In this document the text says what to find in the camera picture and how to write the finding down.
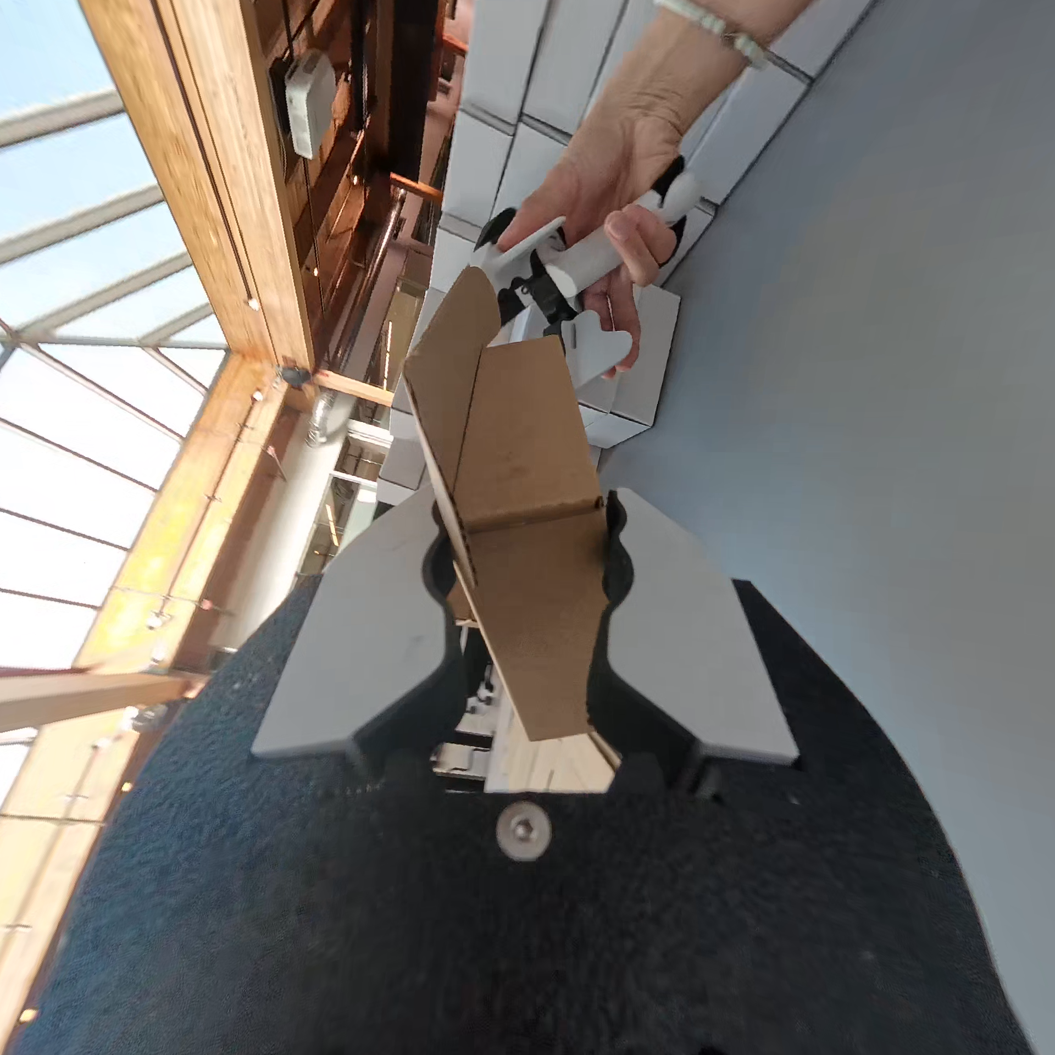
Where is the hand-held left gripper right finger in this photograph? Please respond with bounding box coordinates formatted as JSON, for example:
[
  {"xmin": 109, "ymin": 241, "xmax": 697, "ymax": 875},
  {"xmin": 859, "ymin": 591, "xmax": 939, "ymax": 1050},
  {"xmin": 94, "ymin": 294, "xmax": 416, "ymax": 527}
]
[{"xmin": 588, "ymin": 486, "xmax": 802, "ymax": 782}]

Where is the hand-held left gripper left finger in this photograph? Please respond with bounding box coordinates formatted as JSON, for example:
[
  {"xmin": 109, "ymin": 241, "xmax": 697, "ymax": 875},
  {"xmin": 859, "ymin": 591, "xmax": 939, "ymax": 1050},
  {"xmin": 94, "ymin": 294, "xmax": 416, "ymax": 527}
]
[{"xmin": 249, "ymin": 485, "xmax": 467, "ymax": 766}]

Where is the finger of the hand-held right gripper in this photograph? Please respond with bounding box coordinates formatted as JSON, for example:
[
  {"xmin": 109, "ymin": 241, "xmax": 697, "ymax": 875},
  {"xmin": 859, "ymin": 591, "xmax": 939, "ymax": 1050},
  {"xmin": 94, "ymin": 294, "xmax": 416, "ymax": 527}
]
[{"xmin": 560, "ymin": 309, "xmax": 640, "ymax": 390}]

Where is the brown cardboard mailer box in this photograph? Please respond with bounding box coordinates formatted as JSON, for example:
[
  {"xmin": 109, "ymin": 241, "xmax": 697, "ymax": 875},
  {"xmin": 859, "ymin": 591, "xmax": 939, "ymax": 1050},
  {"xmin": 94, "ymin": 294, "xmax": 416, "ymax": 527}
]
[{"xmin": 402, "ymin": 265, "xmax": 625, "ymax": 743}]

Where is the person's right hand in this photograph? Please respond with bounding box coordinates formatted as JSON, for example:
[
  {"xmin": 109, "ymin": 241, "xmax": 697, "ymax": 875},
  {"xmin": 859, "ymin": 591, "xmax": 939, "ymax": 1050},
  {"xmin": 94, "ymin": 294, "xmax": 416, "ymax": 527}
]
[{"xmin": 497, "ymin": 12, "xmax": 748, "ymax": 380}]

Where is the stack of white boxes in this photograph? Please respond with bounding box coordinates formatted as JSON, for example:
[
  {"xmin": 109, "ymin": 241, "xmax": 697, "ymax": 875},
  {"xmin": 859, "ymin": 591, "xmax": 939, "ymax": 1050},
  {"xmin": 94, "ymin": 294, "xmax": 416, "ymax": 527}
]
[{"xmin": 375, "ymin": 0, "xmax": 876, "ymax": 508}]

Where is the silver ventilation duct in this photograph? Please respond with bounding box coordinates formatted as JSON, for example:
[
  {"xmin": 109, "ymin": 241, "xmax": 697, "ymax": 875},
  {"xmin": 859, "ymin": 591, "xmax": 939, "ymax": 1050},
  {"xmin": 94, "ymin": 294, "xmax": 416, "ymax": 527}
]
[{"xmin": 303, "ymin": 392, "xmax": 349, "ymax": 448}]

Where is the white bead bracelet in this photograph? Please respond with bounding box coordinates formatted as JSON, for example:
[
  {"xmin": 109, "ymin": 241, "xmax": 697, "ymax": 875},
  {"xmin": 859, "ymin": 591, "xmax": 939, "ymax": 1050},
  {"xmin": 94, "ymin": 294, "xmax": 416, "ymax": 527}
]
[{"xmin": 655, "ymin": 0, "xmax": 773, "ymax": 72}]

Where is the white wall device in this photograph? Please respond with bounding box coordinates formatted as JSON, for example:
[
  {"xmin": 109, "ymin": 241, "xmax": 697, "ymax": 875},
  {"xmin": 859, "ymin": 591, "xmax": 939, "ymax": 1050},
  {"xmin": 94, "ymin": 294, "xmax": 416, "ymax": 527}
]
[{"xmin": 284, "ymin": 49, "xmax": 339, "ymax": 162}]

